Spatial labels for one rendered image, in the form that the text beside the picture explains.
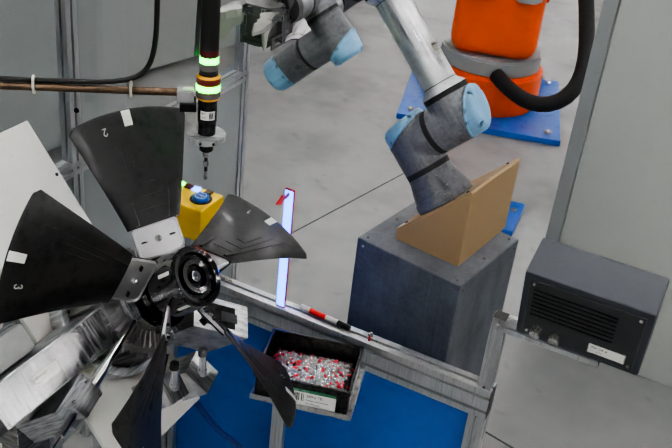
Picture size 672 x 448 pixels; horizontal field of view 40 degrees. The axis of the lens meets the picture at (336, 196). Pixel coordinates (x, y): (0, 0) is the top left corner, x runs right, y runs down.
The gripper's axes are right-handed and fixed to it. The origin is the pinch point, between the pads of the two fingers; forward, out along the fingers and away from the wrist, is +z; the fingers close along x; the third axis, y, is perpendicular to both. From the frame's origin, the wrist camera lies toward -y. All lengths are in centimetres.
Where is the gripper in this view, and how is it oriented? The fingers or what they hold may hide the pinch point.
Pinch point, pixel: (232, 22)
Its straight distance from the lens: 169.4
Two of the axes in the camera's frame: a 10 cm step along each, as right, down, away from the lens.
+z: -4.5, 4.2, -7.9
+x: -8.9, -2.9, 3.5
